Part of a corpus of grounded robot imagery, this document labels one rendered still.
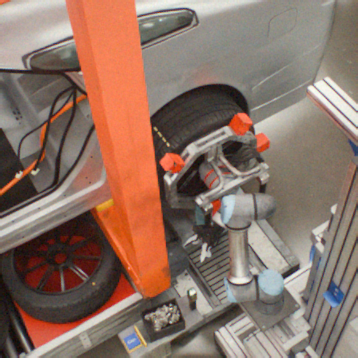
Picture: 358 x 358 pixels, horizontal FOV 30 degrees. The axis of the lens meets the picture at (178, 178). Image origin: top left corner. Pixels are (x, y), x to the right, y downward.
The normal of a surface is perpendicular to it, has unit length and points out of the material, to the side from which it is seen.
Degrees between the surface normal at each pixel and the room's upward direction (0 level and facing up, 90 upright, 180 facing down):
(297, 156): 0
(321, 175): 0
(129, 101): 90
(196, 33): 78
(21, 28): 34
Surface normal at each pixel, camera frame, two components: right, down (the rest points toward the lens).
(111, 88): 0.51, 0.70
